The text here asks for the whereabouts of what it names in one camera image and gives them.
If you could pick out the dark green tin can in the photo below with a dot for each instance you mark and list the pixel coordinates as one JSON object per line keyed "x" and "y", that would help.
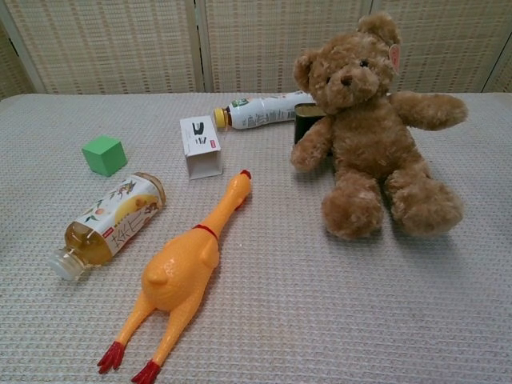
{"x": 306, "y": 122}

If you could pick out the amber tea bottle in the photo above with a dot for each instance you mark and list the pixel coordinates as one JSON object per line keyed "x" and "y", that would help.
{"x": 110, "y": 224}

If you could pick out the woven fringed tablecloth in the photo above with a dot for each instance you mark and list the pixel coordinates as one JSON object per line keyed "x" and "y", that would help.
{"x": 256, "y": 280}

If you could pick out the woven folding screen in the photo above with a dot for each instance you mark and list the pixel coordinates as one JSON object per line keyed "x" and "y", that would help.
{"x": 160, "y": 40}

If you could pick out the yellow rubber chicken toy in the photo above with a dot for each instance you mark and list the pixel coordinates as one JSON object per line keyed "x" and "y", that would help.
{"x": 186, "y": 268}

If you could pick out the white bottle with yellow cap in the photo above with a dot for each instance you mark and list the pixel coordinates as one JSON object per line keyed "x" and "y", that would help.
{"x": 264, "y": 112}

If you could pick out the green cube block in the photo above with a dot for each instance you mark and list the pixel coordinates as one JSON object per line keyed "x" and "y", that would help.
{"x": 105, "y": 154}

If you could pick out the white cardboard box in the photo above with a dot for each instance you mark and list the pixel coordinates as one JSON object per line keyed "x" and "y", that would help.
{"x": 200, "y": 146}

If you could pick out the brown teddy bear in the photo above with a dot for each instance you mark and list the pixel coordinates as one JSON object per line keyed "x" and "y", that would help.
{"x": 372, "y": 132}

